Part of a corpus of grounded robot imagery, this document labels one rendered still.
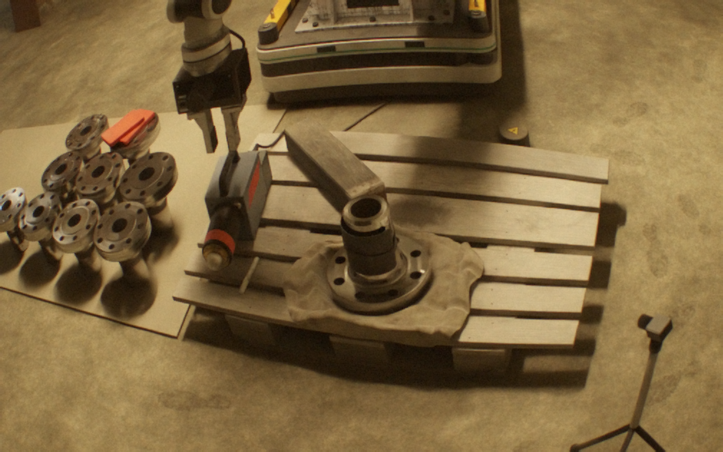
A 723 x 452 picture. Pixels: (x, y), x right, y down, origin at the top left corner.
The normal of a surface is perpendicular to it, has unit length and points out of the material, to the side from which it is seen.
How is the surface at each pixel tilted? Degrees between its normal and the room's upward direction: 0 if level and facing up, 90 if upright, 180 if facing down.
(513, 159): 0
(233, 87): 90
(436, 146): 0
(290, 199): 0
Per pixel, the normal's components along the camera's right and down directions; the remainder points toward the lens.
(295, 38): -0.14, -0.76
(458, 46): -0.14, 0.66
